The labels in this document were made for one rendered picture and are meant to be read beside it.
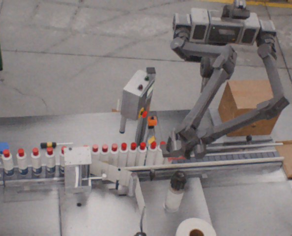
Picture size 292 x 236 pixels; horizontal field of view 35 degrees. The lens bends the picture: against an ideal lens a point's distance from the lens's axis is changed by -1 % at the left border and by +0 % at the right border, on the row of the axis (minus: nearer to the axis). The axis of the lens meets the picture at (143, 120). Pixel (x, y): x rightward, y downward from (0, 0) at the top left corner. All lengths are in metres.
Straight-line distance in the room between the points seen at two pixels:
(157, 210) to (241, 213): 0.49
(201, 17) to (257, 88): 0.60
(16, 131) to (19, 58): 1.80
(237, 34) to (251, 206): 1.00
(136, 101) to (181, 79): 2.29
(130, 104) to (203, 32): 0.69
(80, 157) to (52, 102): 1.86
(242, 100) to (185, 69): 1.86
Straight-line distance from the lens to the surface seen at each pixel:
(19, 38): 4.89
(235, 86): 2.96
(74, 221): 2.52
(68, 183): 2.53
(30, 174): 2.69
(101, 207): 2.56
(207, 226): 2.42
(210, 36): 2.77
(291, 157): 3.10
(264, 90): 3.01
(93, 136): 2.90
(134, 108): 2.34
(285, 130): 3.24
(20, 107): 4.20
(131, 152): 2.58
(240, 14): 2.50
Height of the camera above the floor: 3.09
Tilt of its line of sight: 49 degrees down
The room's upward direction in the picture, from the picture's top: 10 degrees clockwise
